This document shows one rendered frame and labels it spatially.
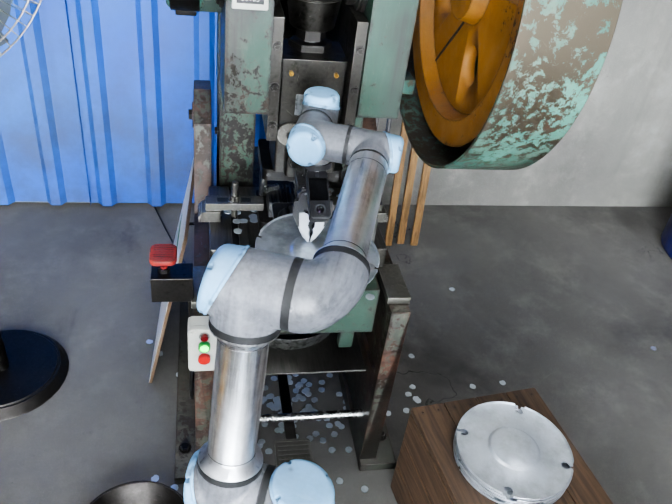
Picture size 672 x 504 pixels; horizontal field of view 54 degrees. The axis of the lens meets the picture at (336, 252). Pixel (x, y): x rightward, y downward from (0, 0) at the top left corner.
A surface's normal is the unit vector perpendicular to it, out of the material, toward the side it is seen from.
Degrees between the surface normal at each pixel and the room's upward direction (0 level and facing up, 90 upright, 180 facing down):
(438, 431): 0
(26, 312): 0
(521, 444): 0
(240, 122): 90
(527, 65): 95
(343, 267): 21
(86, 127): 90
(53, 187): 90
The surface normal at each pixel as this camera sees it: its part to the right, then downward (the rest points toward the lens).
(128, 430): 0.11, -0.80
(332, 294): 0.53, 0.00
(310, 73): 0.16, 0.60
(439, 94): -0.26, -0.61
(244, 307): -0.12, 0.44
